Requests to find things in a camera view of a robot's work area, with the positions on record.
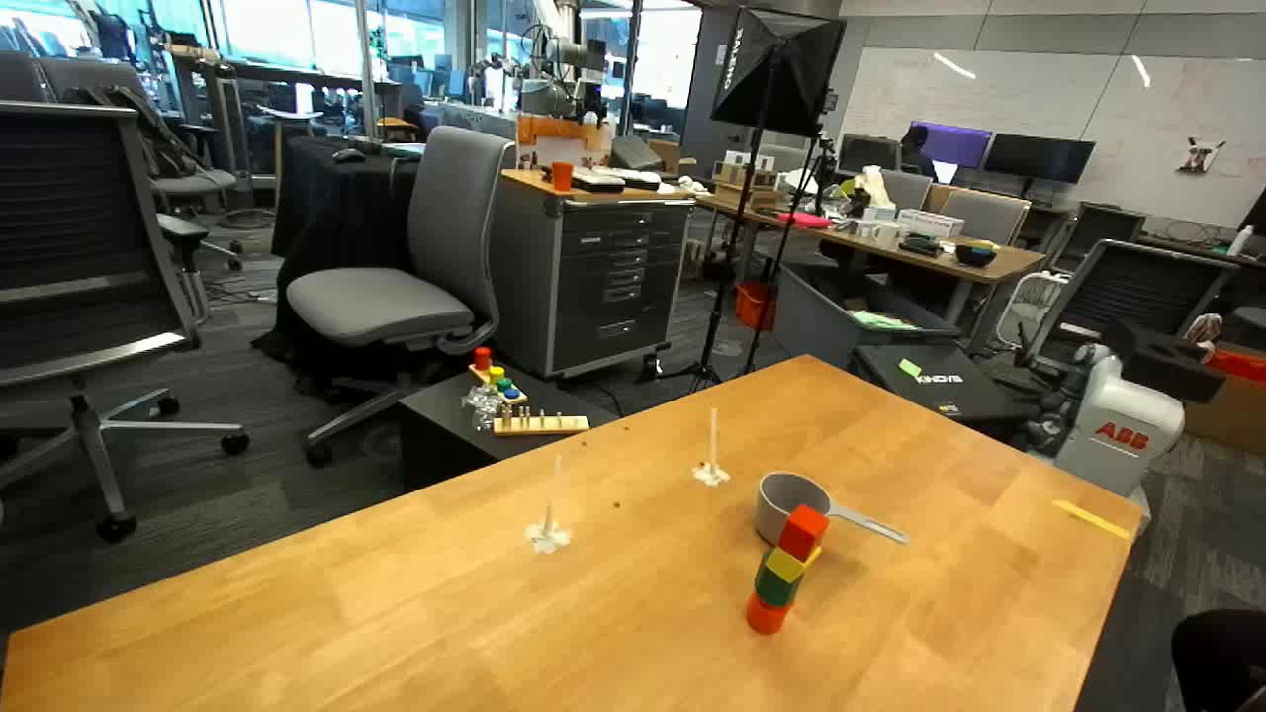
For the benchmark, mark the red bucket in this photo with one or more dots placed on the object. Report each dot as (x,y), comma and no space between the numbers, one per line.
(755,307)

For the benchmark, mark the gray drawer cabinet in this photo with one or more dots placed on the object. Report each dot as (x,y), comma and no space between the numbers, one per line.
(606,282)

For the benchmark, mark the orange cup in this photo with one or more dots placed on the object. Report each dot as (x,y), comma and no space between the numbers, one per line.
(562,174)

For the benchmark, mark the colourful wooden stacking toy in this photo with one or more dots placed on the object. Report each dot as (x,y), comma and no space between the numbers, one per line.
(499,386)

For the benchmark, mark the black mesh chair with armrests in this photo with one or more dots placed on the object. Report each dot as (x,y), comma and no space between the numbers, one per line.
(1128,291)

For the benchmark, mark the black mesh office chair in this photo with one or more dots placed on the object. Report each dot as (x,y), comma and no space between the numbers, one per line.
(81,221)

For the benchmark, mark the black monitor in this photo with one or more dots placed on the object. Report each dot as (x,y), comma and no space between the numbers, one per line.
(1042,161)

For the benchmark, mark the orange block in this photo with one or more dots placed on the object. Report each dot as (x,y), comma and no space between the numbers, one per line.
(765,614)

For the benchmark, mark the green block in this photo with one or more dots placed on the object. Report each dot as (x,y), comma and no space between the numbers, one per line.
(773,592)

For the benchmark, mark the crumpled clear plastic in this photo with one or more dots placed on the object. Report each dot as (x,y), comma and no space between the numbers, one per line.
(478,410)

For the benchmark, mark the black rounded object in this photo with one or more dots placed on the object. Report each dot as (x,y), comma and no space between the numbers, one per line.
(1219,659)

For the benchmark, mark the cardboard box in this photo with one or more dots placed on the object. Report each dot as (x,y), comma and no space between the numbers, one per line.
(1233,410)

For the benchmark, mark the black cloth covered table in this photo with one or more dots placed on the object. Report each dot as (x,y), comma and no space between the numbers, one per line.
(337,203)

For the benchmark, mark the gray storage bin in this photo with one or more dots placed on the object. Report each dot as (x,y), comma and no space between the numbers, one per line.
(823,320)

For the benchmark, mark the red block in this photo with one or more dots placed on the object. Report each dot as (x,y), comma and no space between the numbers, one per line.
(801,531)

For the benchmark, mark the black equipment case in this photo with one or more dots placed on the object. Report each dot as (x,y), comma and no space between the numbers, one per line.
(971,393)

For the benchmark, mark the yellow block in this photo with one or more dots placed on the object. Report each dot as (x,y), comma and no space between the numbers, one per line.
(786,568)

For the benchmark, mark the low black side table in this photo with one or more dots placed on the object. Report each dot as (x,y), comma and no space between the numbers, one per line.
(438,434)

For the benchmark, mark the gray office chair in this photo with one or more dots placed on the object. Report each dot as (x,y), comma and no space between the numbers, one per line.
(376,303)

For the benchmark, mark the yellow block strip toy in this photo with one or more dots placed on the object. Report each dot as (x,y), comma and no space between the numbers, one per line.
(540,426)

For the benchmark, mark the black softbox light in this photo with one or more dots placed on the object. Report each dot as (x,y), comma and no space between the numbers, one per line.
(786,79)

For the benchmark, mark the cluttered wooden desk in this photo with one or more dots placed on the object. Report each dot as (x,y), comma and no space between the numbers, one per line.
(923,260)

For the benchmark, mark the white ABB robot body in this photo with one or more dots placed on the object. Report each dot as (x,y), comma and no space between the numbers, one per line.
(1123,426)

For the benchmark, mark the black light stand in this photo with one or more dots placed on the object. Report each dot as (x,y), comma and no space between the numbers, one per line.
(737,221)

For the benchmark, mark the purple screen monitor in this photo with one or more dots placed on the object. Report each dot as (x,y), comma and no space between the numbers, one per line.
(952,142)

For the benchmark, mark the yellow tape strip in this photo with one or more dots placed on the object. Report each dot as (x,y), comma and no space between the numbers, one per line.
(1094,519)

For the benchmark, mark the white peg stand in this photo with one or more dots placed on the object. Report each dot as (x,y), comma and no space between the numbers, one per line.
(711,473)
(549,534)

